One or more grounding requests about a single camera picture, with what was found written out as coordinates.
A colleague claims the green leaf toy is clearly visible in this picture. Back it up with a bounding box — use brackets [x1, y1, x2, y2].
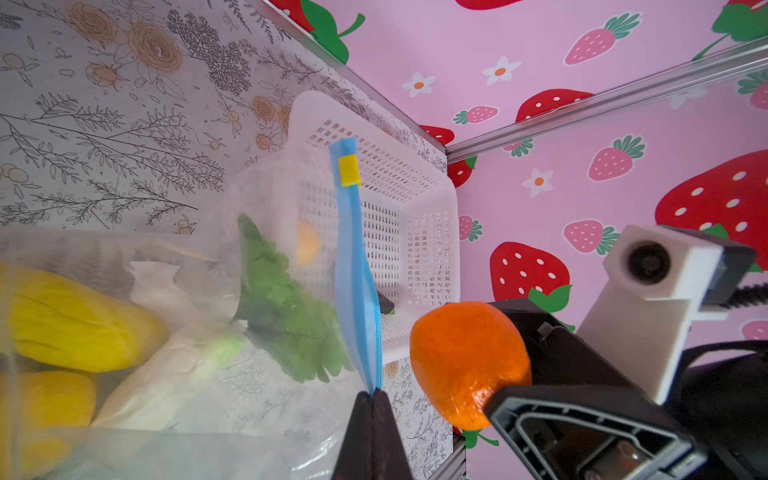
[235, 214, 353, 383]

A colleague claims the white plastic basket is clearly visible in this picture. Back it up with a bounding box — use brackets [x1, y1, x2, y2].
[289, 91, 461, 363]

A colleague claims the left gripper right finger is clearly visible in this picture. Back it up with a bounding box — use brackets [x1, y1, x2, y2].
[371, 389, 413, 480]

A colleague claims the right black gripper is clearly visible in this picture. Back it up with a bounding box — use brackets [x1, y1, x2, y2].
[484, 341, 767, 479]

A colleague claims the yellow orange toy fruit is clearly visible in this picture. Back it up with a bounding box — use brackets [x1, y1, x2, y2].
[1, 370, 97, 479]

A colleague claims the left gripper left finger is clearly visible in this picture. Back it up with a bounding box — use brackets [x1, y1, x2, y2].
[331, 391, 374, 480]

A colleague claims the orange tangerine toy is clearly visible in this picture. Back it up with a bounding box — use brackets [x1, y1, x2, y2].
[410, 301, 533, 431]

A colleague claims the white daikon toy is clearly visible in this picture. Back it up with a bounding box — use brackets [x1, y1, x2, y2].
[92, 261, 245, 431]

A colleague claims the clear zip top bag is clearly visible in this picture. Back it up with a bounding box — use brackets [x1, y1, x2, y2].
[1, 139, 382, 479]

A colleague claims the right aluminium frame post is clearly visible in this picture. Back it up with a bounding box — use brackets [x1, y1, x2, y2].
[447, 37, 767, 164]

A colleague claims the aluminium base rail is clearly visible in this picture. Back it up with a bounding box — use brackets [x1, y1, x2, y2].
[429, 434, 468, 480]

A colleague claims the yellow lemon toy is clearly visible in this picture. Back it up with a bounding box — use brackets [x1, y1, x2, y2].
[296, 222, 322, 268]

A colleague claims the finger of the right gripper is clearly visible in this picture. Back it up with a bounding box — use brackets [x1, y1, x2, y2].
[491, 299, 600, 402]

